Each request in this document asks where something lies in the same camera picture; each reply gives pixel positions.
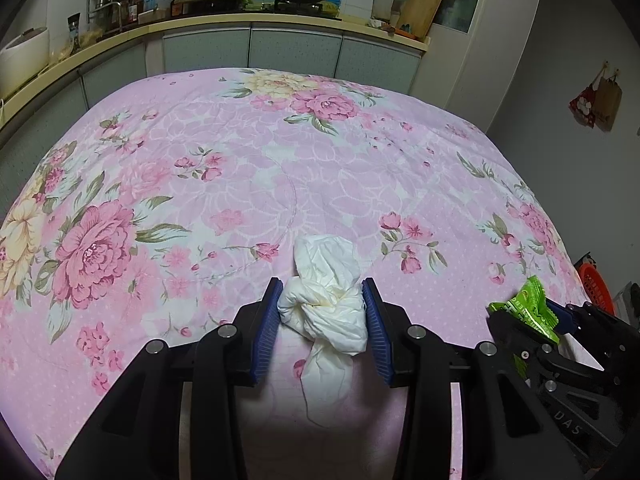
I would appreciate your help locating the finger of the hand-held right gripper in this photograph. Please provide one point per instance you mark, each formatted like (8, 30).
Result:
(510, 340)
(595, 327)

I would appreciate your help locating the red plastic basket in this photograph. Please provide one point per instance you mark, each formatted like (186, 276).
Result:
(597, 285)

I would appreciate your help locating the grey kitchen base cabinets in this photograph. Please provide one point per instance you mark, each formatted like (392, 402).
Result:
(295, 50)

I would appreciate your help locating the green snack packet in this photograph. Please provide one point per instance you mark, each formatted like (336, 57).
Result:
(525, 305)

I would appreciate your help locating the red hanging bag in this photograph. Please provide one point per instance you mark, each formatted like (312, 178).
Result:
(584, 107)

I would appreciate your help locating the white plastic bag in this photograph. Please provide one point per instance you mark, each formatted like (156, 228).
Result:
(325, 310)

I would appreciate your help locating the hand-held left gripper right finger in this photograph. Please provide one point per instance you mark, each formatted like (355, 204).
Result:
(377, 330)

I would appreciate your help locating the orange item on counter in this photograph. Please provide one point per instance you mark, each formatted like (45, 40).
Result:
(397, 30)

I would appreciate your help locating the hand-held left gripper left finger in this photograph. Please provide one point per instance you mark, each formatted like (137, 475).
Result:
(267, 330)

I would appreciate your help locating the wooden cutting board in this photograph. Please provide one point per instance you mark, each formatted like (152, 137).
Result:
(424, 7)

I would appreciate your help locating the pink floral blanket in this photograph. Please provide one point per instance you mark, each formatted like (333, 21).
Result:
(240, 170)

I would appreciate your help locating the white rice cooker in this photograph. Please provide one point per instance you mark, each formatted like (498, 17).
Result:
(22, 57)

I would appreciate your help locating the black gas stove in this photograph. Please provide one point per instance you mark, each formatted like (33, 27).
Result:
(290, 10)

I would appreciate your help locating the brown paper hanging bag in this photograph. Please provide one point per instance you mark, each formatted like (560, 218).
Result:
(607, 105)

